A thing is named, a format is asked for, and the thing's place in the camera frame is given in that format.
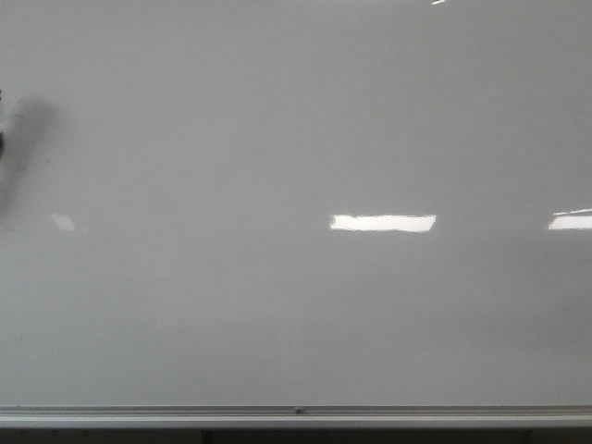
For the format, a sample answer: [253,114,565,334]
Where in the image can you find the white whiteboard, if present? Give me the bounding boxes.
[1,1,591,406]

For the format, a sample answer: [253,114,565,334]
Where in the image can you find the aluminium whiteboard tray rail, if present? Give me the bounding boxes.
[1,405,591,430]

